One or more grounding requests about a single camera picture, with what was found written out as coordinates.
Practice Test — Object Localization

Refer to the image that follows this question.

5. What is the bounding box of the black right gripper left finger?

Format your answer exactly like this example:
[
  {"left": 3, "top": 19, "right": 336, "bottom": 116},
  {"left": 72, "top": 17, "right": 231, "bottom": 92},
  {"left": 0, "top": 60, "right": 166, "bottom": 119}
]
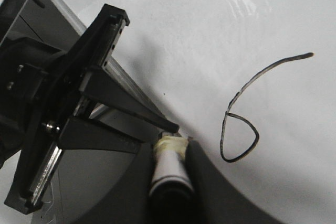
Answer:
[{"left": 74, "top": 143, "right": 157, "bottom": 223}]

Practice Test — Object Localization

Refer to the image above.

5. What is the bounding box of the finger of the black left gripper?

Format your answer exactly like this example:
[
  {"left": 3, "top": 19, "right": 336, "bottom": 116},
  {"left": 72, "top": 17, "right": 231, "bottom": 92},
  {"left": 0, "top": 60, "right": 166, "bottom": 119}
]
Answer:
[
  {"left": 58, "top": 118, "right": 142, "bottom": 154},
  {"left": 79, "top": 69, "right": 180, "bottom": 132}
]

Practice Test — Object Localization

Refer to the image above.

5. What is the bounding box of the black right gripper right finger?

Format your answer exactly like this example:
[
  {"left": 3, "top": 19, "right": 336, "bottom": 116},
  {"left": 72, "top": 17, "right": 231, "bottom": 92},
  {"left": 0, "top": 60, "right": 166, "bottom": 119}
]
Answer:
[{"left": 185, "top": 141, "right": 281, "bottom": 223}]

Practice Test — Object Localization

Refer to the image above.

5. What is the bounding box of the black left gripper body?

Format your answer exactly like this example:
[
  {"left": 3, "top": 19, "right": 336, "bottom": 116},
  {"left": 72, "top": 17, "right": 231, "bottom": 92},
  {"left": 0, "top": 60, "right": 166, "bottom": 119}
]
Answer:
[{"left": 3, "top": 4, "right": 130, "bottom": 215}]

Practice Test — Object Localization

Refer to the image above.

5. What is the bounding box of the white black whiteboard marker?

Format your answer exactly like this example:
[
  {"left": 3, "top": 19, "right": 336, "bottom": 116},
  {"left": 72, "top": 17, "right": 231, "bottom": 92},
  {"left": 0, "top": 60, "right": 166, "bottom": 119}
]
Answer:
[{"left": 149, "top": 132, "right": 195, "bottom": 223}]

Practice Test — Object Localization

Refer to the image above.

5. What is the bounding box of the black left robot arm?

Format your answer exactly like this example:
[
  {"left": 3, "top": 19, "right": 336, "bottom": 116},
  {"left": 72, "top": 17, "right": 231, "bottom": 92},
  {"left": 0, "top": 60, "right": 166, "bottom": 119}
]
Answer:
[{"left": 1, "top": 0, "right": 179, "bottom": 215}]

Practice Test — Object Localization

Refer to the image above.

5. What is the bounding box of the white whiteboard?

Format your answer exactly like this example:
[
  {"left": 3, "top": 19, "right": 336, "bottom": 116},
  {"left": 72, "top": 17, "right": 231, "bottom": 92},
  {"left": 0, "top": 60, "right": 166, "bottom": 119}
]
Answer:
[{"left": 63, "top": 0, "right": 335, "bottom": 223}]

